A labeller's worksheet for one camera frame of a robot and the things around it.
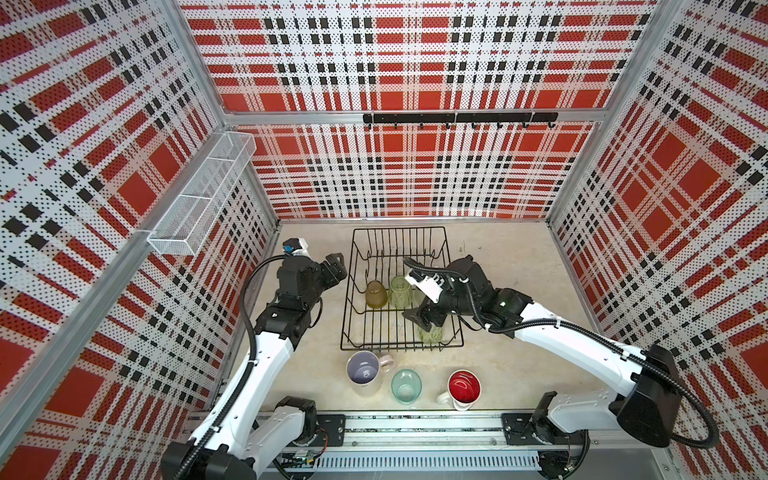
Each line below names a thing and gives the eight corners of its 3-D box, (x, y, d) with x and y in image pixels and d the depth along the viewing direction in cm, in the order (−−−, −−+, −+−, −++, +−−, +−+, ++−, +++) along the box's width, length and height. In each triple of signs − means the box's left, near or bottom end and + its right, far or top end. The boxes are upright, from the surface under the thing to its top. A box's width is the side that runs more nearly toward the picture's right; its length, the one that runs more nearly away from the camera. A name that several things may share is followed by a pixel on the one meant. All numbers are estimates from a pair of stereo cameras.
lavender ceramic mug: (350, 397, 81) (344, 384, 72) (354, 366, 86) (348, 350, 77) (392, 397, 81) (391, 384, 72) (393, 366, 86) (392, 350, 77)
